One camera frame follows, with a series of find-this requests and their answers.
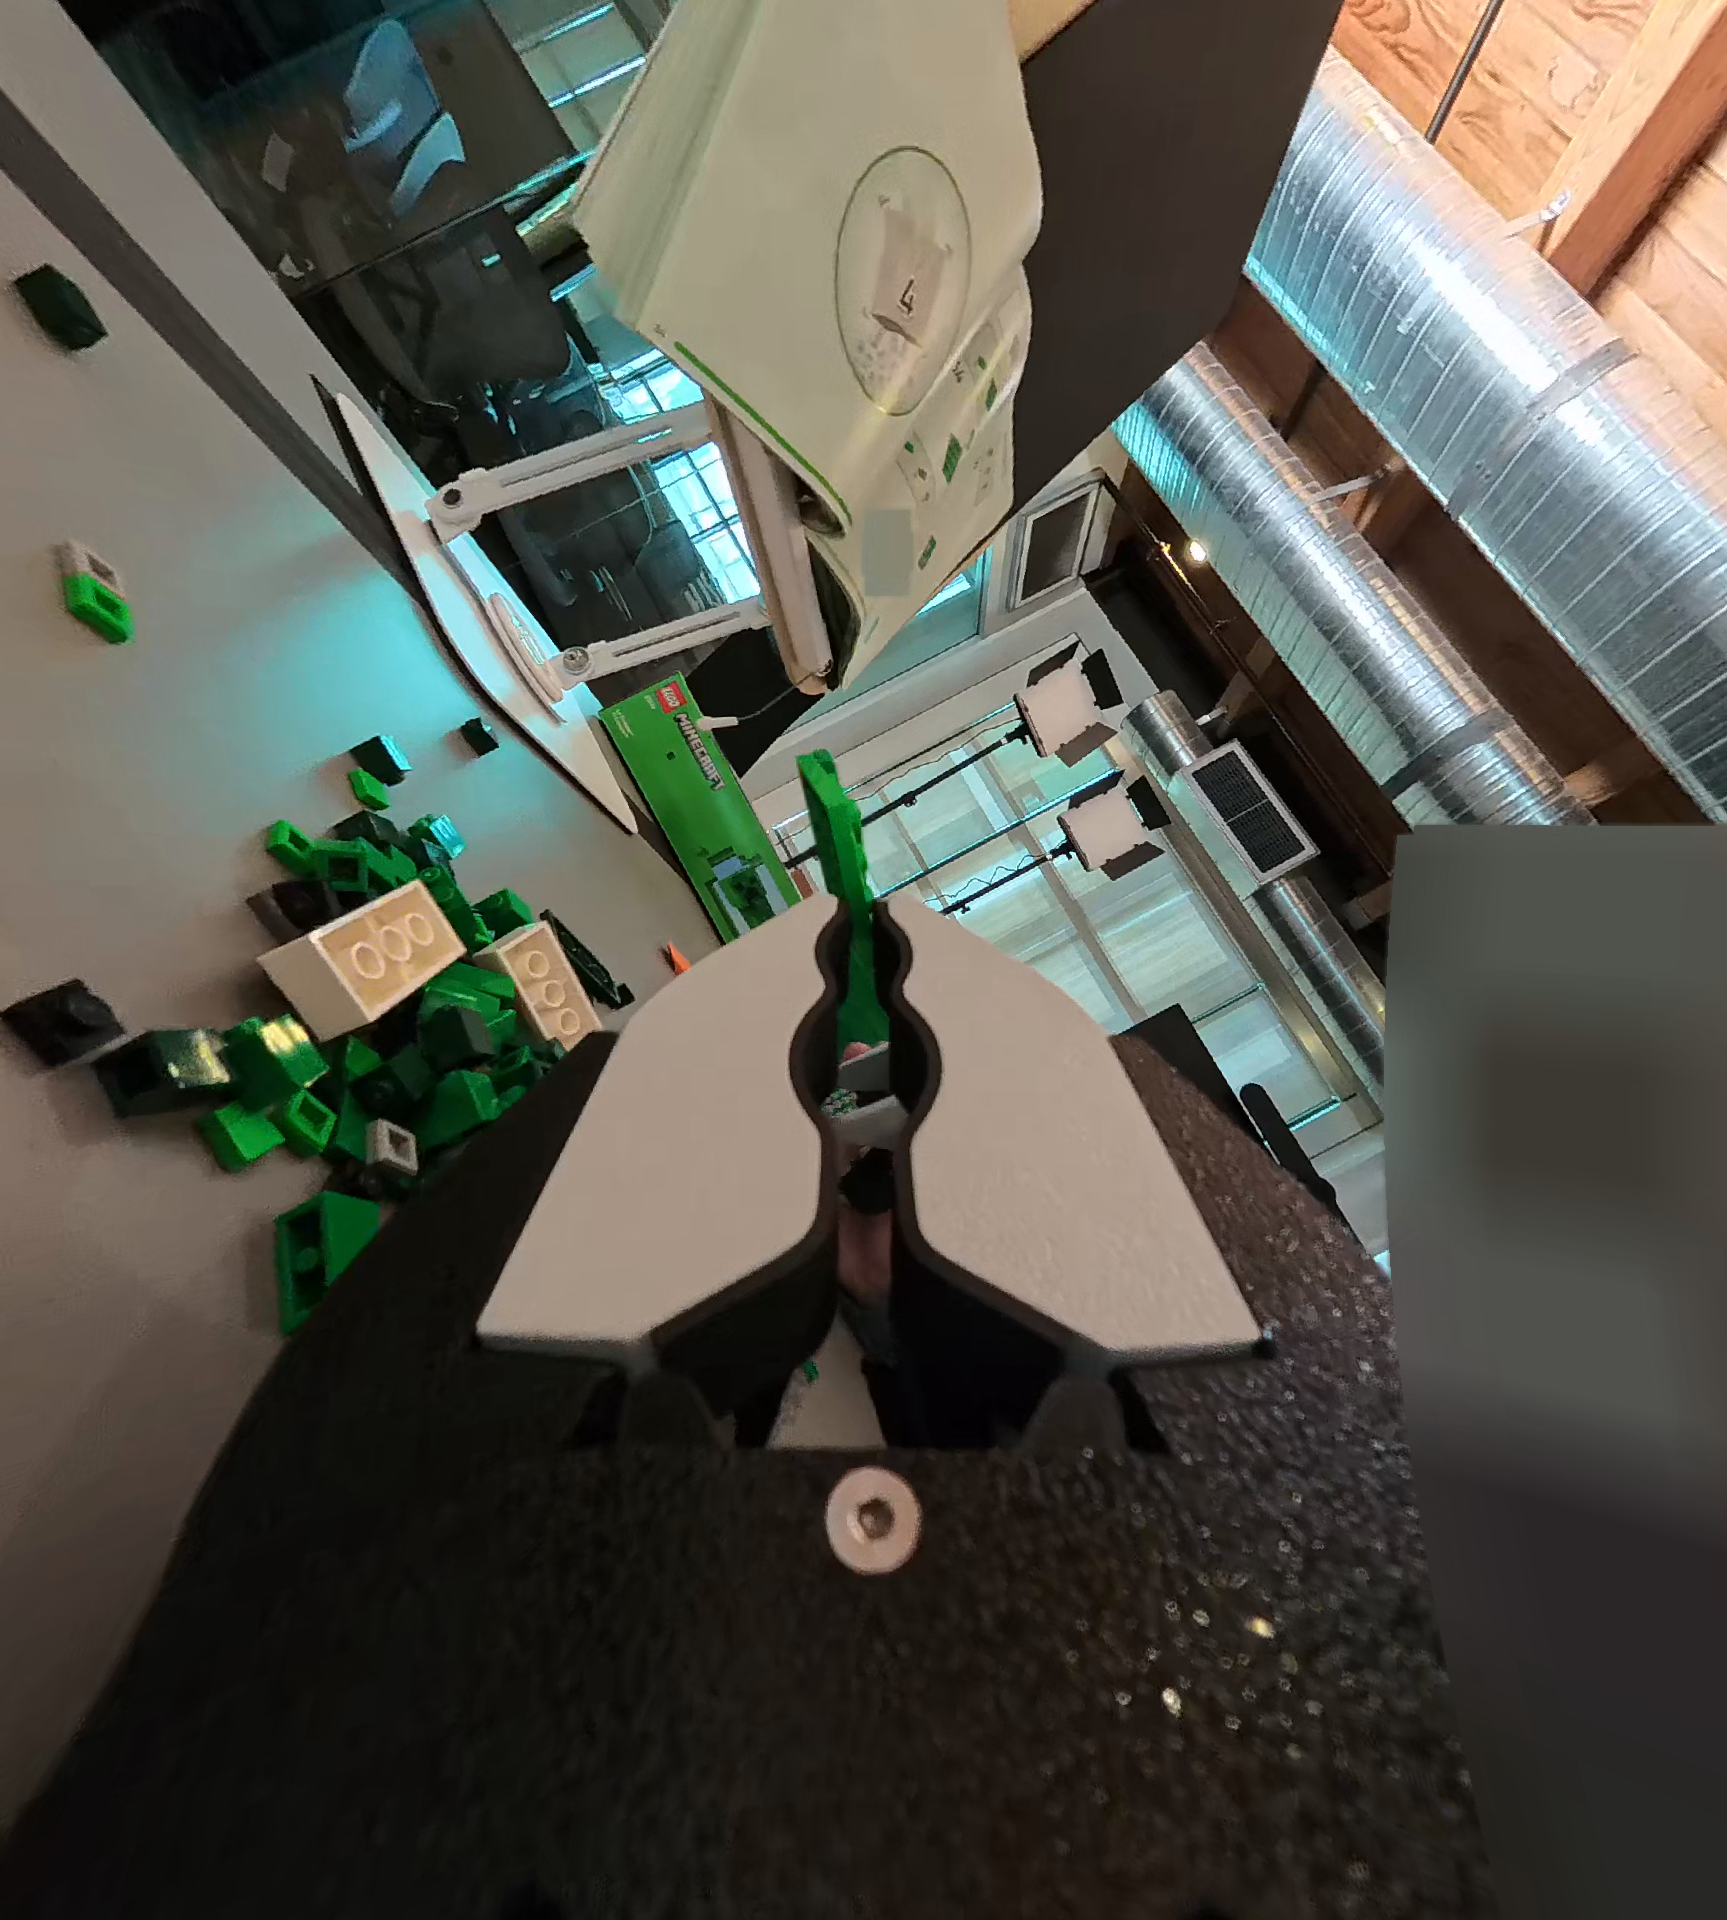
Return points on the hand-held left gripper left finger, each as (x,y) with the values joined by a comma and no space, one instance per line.
(652,1170)

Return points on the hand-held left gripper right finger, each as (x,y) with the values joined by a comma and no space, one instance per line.
(1074,1184)

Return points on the green lego assembly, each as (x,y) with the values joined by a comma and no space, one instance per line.
(834,841)

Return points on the small white lego brick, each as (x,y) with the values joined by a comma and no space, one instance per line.
(546,983)

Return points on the large white lego brick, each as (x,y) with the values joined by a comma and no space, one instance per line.
(353,961)

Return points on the green lego box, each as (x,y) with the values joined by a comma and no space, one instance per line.
(683,795)

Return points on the pile of lego pieces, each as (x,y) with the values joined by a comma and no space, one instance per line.
(277,1117)

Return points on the dark small lego plate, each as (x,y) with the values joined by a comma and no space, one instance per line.
(61,1021)

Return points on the white and green lego piece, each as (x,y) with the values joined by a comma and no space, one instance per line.
(95,588)

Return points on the lego instruction booklet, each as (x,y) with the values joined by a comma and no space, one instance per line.
(804,224)

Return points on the studio light panel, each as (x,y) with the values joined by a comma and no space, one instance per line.
(1064,706)
(1111,831)

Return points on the air vent grille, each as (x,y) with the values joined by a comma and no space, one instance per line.
(1252,819)

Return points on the white book stand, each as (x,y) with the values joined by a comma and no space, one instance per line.
(505,706)

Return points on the black tape strip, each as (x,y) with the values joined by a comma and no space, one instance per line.
(130,210)

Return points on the slim silver ventilation duct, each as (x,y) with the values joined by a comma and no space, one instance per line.
(1328,944)

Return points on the large silver ventilation duct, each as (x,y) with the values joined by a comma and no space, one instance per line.
(1552,419)

